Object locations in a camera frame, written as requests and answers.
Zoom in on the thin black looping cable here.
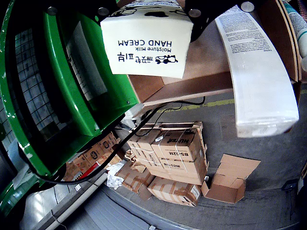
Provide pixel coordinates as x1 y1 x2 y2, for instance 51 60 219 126
129 95 206 136

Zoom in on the small black floor device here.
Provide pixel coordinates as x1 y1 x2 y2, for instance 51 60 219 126
281 179 298 220

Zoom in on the taped plain cardboard box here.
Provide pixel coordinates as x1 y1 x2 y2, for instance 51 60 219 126
116 160 156 201

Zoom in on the tall white product box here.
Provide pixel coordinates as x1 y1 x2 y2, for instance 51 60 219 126
214 5 300 138

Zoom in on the white bottle with teal label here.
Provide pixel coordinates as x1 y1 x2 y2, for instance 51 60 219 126
283 0 307 72

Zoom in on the cow print hand cream box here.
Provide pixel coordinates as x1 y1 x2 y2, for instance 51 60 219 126
100 0 194 79

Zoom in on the plain cardboard shipping box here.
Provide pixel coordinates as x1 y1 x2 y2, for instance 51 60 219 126
147 176 202 207

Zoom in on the small open cardboard box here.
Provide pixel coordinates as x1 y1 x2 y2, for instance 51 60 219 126
201 153 261 204

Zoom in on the thin black cable with connector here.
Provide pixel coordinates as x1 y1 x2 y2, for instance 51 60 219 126
30 103 168 185

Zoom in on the crumpled white paper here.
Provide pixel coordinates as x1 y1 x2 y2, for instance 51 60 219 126
106 163 126 190

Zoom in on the cardboard box with red stripe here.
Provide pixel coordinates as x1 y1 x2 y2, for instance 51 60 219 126
62 154 106 182

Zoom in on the cardboard box with side flap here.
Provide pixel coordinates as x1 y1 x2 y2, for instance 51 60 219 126
279 0 303 83

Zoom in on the green metal shelf rack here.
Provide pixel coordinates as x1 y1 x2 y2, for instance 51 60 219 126
0 0 140 218

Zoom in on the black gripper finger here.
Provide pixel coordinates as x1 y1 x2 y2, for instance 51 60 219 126
184 0 264 43
35 0 120 21

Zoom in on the brown box with oval logo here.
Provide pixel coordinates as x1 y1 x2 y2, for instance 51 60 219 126
82 143 108 168
97 131 121 155

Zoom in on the open brown cardboard box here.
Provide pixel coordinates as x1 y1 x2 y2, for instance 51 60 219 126
127 0 302 108

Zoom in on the printed cardboard shipping box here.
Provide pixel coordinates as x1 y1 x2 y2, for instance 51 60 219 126
126 121 209 185

